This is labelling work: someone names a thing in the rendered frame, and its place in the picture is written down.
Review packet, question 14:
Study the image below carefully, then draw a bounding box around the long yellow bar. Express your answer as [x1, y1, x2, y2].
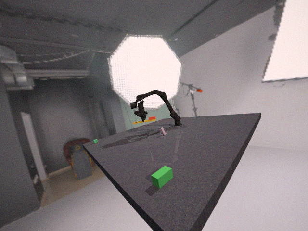
[133, 116, 156, 124]

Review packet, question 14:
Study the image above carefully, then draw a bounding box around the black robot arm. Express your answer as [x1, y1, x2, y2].
[130, 90, 182, 126]

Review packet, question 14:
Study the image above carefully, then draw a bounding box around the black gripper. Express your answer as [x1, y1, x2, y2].
[137, 107, 147, 122]

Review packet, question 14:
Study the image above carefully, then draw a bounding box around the green rectangular block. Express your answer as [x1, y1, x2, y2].
[151, 166, 173, 189]

